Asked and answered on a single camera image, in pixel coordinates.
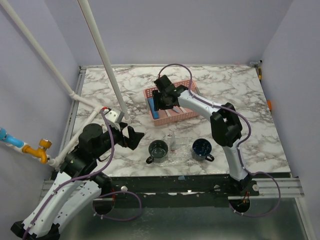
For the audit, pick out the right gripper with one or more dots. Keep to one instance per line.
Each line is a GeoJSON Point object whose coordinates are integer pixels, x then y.
{"type": "Point", "coordinates": [156, 95]}

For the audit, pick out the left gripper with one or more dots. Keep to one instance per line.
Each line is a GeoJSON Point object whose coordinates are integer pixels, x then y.
{"type": "Point", "coordinates": [134, 139]}

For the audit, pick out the pink perforated plastic basket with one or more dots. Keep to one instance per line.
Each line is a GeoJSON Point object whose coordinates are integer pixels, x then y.
{"type": "Point", "coordinates": [166, 116]}

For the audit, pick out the blue toothpaste tube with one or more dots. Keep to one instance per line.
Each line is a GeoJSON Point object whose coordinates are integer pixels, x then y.
{"type": "Point", "coordinates": [154, 113]}

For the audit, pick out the dark green mug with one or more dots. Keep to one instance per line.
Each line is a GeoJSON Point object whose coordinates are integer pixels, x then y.
{"type": "Point", "coordinates": [158, 152]}

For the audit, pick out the white toothpaste tube red cap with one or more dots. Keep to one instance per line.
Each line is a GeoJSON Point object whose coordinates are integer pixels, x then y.
{"type": "Point", "coordinates": [172, 144]}

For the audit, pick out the dark blue mug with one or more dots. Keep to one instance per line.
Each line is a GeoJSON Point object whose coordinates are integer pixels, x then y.
{"type": "Point", "coordinates": [201, 150]}

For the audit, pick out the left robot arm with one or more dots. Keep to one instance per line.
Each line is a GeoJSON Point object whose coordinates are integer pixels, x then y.
{"type": "Point", "coordinates": [77, 182]}

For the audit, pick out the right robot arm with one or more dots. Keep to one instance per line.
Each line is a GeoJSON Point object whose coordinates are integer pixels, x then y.
{"type": "Point", "coordinates": [226, 127]}

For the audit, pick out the yellow brass tap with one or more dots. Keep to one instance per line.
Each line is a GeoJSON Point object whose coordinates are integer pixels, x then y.
{"type": "Point", "coordinates": [40, 152]}

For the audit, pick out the yellow black tool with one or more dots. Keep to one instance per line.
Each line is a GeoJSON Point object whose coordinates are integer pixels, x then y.
{"type": "Point", "coordinates": [259, 74]}

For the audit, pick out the orange clip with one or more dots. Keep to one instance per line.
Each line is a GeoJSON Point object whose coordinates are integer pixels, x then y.
{"type": "Point", "coordinates": [269, 105]}

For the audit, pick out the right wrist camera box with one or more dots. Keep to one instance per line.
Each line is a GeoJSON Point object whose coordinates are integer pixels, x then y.
{"type": "Point", "coordinates": [163, 81]}

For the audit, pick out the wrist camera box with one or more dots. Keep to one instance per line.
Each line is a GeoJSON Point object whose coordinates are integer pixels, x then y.
{"type": "Point", "coordinates": [163, 81]}
{"type": "Point", "coordinates": [114, 117]}

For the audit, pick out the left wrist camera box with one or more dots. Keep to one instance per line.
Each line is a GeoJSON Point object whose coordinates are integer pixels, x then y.
{"type": "Point", "coordinates": [114, 117]}

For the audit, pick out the white pvc pipe frame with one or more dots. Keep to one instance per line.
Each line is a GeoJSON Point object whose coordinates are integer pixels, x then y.
{"type": "Point", "coordinates": [94, 31]}

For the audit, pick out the silver corner bracket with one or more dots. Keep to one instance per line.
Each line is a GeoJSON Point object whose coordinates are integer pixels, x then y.
{"type": "Point", "coordinates": [255, 64]}

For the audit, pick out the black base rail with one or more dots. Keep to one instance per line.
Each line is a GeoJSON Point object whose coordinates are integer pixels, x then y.
{"type": "Point", "coordinates": [178, 191]}

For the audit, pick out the blue hose connector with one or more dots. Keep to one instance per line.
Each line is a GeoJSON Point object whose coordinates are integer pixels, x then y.
{"type": "Point", "coordinates": [9, 139]}

